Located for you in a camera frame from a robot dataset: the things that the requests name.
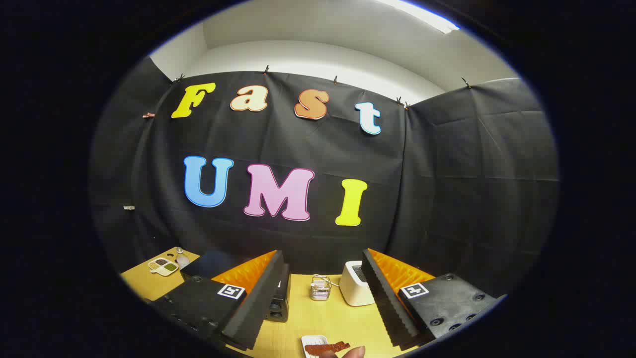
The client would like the white pop-up toaster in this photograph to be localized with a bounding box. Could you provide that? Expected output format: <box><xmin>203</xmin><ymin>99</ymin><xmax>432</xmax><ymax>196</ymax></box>
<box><xmin>339</xmin><ymin>261</ymin><xmax>376</xmax><ymax>307</ymax></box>

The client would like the black backdrop cloth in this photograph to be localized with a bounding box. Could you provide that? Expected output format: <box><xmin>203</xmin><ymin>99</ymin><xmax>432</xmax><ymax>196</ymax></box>
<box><xmin>89</xmin><ymin>56</ymin><xmax>561</xmax><ymax>299</ymax></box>

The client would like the white rectangular plate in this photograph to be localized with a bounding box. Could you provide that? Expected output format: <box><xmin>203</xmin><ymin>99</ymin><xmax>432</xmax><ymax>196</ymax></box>
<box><xmin>301</xmin><ymin>335</ymin><xmax>331</xmax><ymax>358</ymax></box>

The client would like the wire rack holder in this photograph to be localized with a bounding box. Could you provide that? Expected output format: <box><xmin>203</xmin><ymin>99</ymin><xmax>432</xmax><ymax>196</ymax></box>
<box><xmin>310</xmin><ymin>274</ymin><xmax>332</xmax><ymax>301</ymax></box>

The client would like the black toaster oven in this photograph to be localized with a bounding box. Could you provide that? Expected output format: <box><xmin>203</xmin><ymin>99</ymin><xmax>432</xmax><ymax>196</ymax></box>
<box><xmin>180</xmin><ymin>250</ymin><xmax>291</xmax><ymax>323</ymax></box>

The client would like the white divided spice tray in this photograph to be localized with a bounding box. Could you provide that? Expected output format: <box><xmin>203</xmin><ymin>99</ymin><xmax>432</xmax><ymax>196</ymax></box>
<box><xmin>148</xmin><ymin>257</ymin><xmax>179</xmax><ymax>276</ymax></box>

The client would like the red dried meat slice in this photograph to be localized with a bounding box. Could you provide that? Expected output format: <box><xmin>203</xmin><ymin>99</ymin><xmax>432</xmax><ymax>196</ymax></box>
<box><xmin>304</xmin><ymin>342</ymin><xmax>351</xmax><ymax>356</ymax></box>

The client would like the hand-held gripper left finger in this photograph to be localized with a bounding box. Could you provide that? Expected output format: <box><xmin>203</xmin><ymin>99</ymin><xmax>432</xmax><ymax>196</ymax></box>
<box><xmin>149</xmin><ymin>250</ymin><xmax>291</xmax><ymax>351</ymax></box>

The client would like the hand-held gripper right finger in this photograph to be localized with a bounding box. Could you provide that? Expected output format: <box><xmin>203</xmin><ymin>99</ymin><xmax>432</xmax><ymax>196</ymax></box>
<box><xmin>361</xmin><ymin>248</ymin><xmax>507</xmax><ymax>349</ymax></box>

